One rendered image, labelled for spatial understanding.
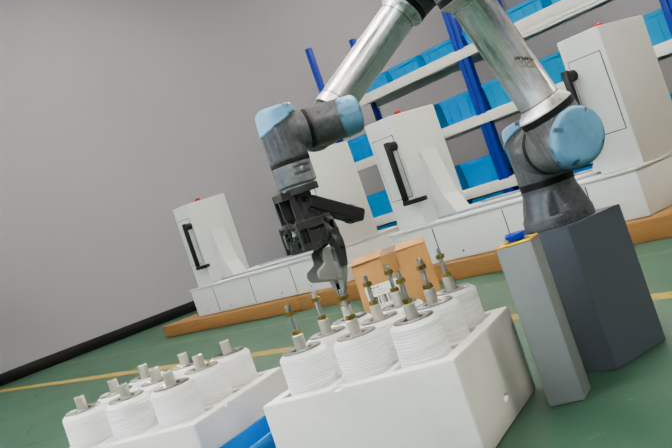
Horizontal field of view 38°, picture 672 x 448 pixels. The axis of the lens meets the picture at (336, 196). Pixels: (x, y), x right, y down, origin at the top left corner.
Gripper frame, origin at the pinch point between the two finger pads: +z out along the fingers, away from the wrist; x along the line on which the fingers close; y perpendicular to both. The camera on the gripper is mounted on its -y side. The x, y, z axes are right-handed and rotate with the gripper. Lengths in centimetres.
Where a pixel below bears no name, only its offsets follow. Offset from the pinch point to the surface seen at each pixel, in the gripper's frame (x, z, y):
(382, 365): 4.8, 15.4, 0.4
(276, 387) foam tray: -44.5, 19.8, -1.0
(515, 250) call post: 15.4, 4.3, -28.7
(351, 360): 2.4, 12.7, 4.7
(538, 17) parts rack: -340, -93, -421
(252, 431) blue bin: -30.0, 23.5, 13.8
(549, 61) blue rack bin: -346, -61, -423
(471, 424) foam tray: 19.9, 27.8, -3.3
